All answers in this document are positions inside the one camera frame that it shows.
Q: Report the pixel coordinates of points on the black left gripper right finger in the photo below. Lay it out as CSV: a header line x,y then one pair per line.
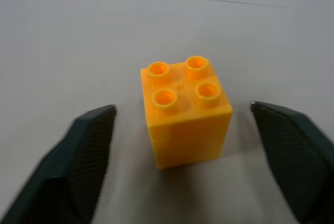
x,y
295,161

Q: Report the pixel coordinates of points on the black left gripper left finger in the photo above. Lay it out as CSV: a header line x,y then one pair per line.
x,y
68,171

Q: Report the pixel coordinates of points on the yellow studded building block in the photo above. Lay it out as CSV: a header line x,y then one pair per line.
x,y
188,119

